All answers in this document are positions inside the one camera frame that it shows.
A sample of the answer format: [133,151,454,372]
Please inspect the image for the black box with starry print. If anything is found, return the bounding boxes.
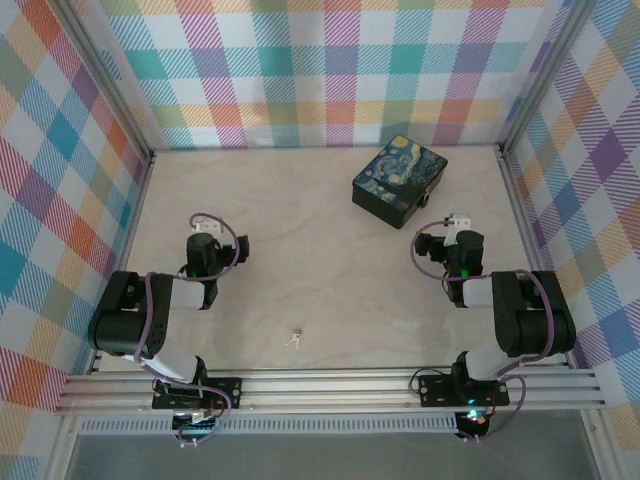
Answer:
[351,134,449,231]

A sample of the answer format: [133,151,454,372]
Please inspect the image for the long aluminium base rail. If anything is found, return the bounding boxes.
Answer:
[53,367,607,414]

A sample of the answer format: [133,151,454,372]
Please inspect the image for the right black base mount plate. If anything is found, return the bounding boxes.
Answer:
[417,373,511,409]

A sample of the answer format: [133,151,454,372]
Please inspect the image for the right controller circuit board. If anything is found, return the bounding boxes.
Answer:
[455,407,490,440]

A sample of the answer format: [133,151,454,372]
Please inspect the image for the left controller circuit board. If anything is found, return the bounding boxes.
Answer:
[172,407,222,434]

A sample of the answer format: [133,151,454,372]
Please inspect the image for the controller circuit board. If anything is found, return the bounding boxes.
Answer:
[172,407,222,434]
[455,407,490,440]

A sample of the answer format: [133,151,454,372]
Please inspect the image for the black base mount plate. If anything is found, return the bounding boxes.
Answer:
[151,377,244,412]
[417,373,511,409]

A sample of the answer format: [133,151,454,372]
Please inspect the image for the aluminium side rail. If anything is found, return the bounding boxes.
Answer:
[85,149,157,376]
[493,143,587,370]

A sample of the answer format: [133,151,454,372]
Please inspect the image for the aluminium frame post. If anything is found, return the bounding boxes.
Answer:
[58,0,156,162]
[498,0,597,154]

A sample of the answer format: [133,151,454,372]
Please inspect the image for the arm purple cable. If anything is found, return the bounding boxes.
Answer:
[410,222,557,444]
[133,212,240,447]

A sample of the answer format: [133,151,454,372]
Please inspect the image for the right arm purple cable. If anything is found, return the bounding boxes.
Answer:
[410,222,557,444]

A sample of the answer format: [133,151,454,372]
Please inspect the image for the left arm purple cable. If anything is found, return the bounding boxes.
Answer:
[133,212,240,447]

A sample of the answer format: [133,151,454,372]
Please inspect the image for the slotted grey cable duct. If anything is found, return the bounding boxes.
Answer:
[77,412,462,436]

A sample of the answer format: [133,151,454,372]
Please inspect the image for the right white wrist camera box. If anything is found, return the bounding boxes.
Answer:
[442,213,473,247]

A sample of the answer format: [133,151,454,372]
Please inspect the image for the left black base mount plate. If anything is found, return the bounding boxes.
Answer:
[151,377,244,412]

